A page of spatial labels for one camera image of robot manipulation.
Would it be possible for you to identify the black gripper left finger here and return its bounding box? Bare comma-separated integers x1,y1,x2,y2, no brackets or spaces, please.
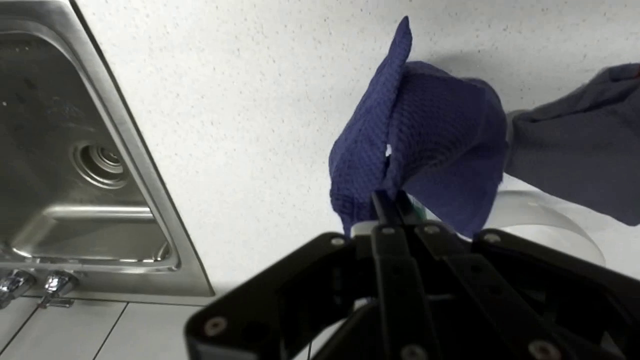
372,190,428,360

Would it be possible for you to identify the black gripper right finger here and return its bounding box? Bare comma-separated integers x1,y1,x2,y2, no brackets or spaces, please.
396,193,579,360

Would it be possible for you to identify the blue towel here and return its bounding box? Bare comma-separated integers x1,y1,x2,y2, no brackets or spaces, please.
329,21,509,237

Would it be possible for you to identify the translucent blue bowl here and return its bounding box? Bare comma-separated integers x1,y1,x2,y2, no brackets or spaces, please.
344,190,605,267

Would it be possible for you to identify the dark grey cloth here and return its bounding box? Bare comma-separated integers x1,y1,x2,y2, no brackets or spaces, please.
507,65,640,226

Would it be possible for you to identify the chrome sink faucet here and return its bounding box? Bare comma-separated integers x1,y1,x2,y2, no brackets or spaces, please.
0,270,81,308

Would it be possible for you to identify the stainless steel double sink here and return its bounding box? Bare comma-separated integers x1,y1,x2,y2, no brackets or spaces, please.
0,0,214,300

